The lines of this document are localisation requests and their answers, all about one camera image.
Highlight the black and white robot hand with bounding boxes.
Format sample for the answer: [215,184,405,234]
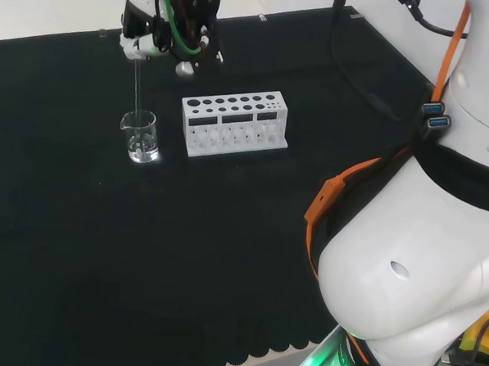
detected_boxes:
[117,0,229,80]

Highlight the clear glass rod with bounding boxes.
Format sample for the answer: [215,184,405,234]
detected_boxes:
[129,56,147,152]

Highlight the white test tube rack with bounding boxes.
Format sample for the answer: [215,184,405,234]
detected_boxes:
[178,85,292,164]

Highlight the small clear glass beaker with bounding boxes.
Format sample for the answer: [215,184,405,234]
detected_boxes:
[118,109,163,165]

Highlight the black cloth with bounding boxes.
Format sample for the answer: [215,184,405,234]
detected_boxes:
[0,0,441,366]

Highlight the yellow stop button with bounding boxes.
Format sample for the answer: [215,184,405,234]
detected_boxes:
[459,307,489,360]

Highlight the green cable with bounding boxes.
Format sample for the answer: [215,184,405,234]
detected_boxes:
[159,0,205,59]

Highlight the orange cable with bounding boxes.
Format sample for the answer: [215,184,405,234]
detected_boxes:
[299,0,473,287]

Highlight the grey metal base plate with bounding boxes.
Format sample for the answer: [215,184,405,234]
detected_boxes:
[284,320,360,366]

